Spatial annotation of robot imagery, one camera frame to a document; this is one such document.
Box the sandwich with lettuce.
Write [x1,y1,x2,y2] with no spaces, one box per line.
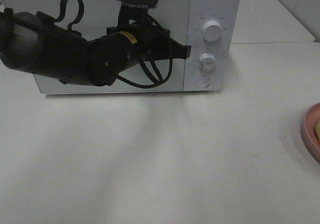
[314,121,320,142]

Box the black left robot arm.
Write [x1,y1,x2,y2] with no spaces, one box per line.
[0,8,191,88]

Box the white microwave oven body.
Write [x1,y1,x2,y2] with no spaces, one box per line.
[4,0,241,96]

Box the white microwave door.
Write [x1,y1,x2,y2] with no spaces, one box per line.
[4,0,189,94]

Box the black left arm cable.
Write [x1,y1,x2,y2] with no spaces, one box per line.
[52,0,176,90]

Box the white timer knob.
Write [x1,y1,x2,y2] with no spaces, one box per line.
[199,53,216,71]

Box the pink round plate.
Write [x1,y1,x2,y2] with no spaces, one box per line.
[301,103,320,163]

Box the upper white power knob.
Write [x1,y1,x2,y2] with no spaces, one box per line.
[202,20,222,42]

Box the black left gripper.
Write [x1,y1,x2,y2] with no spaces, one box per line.
[129,21,192,61]

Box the round white door button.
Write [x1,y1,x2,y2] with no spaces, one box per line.
[195,76,211,88]

